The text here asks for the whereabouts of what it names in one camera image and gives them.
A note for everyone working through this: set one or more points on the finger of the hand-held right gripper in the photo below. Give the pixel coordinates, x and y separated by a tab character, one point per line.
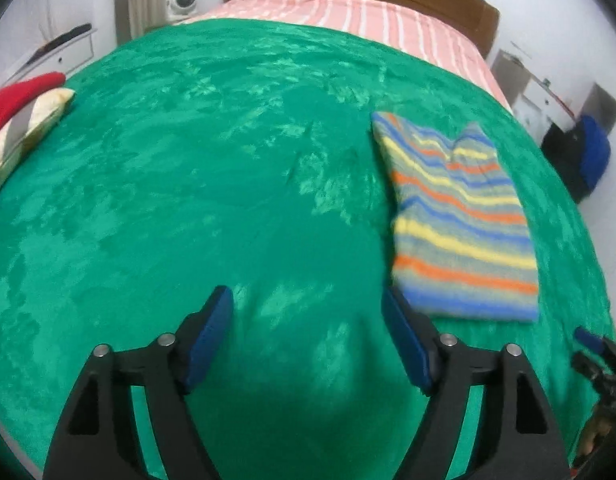
585	364
590	340

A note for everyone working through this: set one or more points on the person's right hand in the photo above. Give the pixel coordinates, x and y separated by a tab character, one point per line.
595	432

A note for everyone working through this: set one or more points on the pink striped bed sheet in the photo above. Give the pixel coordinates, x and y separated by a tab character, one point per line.
363	20

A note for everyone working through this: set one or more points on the long black item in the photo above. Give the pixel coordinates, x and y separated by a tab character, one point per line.
68	35

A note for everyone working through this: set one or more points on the white desk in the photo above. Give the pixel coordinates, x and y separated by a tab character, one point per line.
533	105

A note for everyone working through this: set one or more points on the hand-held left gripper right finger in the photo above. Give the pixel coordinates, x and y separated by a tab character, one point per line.
403	335

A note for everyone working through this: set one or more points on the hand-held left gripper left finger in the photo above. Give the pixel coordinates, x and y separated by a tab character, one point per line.
213	330

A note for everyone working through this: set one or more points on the striped knit sweater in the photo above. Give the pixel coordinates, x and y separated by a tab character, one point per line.
458	220

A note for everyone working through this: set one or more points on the green patterned blanket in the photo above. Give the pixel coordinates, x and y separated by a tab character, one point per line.
188	185

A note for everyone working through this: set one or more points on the grey cabinet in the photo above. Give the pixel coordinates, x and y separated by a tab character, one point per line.
508	75

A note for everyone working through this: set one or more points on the blue garment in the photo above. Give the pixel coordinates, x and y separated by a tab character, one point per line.
595	150

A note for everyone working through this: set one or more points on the white side cabinet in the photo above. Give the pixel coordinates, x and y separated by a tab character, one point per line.
63	57

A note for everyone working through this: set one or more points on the red cloth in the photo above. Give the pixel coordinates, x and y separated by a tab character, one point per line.
18	97

